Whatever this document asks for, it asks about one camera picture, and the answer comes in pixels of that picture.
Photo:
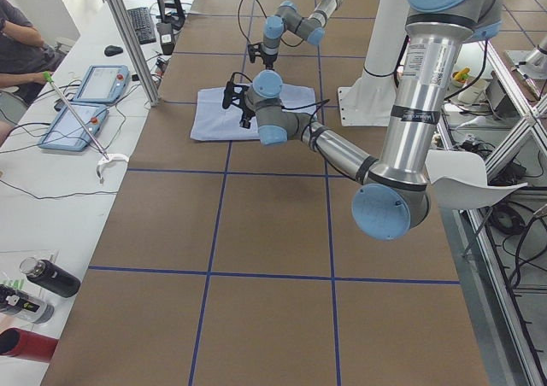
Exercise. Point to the light blue striped shirt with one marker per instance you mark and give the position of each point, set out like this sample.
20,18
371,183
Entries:
214,123

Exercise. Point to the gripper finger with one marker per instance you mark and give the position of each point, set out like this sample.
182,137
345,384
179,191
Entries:
245,123

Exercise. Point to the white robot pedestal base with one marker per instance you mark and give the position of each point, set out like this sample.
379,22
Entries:
369,100

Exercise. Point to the black keyboard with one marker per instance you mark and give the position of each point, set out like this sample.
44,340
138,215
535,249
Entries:
142,24

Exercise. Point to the aluminium frame post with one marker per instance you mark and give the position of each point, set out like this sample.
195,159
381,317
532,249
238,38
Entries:
130,40

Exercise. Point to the black computer mouse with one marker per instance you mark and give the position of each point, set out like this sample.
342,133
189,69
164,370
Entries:
112,50

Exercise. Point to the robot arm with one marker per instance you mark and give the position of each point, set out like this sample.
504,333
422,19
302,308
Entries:
392,196
310,29

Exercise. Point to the teach pendant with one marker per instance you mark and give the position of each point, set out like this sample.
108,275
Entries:
103,84
66,133

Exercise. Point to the red bottle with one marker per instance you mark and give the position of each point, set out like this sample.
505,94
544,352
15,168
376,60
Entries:
27,345

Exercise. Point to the white plastic chair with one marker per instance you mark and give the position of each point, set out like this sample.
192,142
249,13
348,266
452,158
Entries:
460,182

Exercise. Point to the black bottle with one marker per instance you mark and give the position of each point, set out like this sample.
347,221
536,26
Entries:
50,277

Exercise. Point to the seated person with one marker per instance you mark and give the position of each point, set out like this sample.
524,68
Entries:
25,56

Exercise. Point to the upper teach pendant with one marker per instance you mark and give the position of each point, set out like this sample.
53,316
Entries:
103,84

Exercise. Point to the lower teach pendant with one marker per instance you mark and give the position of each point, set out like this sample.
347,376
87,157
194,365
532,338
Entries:
66,133

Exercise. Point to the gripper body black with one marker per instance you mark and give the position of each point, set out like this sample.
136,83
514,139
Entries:
268,59
247,114

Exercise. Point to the long metal rod tool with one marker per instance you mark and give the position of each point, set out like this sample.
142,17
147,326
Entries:
49,79

